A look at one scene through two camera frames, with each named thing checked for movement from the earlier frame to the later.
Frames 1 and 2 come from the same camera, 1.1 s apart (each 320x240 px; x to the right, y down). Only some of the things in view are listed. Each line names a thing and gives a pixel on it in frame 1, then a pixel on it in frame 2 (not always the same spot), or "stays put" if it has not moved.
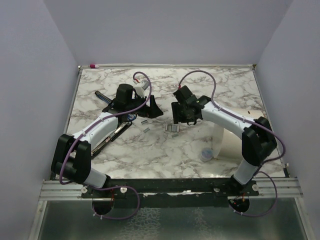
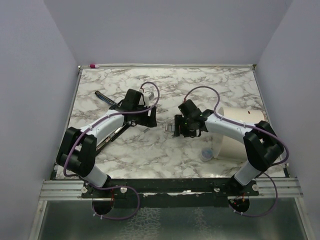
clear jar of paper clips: [206, 154] stays put
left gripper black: [153, 110] -> [148, 121]
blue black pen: [103, 98] stays put
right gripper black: [177, 117] -> [179, 119]
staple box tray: [172, 127] stays put
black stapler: [102, 144] stays put
